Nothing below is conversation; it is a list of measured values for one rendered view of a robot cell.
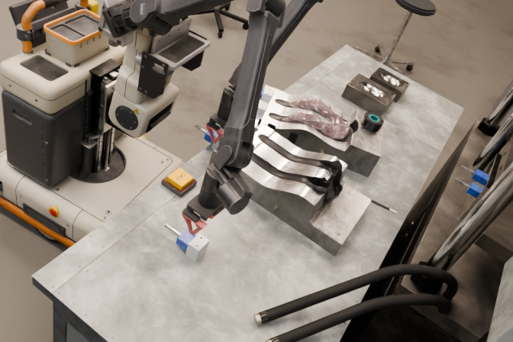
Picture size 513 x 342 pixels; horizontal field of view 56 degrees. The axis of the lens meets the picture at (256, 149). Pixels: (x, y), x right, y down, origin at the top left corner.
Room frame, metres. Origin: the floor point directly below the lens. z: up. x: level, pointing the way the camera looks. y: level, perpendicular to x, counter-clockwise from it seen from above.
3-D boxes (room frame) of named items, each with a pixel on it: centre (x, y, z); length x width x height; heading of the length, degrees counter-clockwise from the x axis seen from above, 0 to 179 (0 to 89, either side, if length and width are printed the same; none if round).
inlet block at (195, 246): (0.84, 0.10, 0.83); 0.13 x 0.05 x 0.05; 71
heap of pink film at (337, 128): (1.56, -0.18, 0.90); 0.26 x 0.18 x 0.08; 88
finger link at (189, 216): (0.81, 0.08, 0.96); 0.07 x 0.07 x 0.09; 70
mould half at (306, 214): (1.20, -0.15, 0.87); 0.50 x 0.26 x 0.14; 70
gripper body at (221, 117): (1.30, 0.14, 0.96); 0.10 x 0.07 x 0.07; 163
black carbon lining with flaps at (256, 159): (1.22, -0.14, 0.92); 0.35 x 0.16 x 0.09; 70
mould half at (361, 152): (1.57, -0.19, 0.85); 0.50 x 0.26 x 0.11; 88
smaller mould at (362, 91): (1.97, -0.40, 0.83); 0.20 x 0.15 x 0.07; 70
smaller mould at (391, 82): (2.15, -0.49, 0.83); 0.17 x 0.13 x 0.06; 70
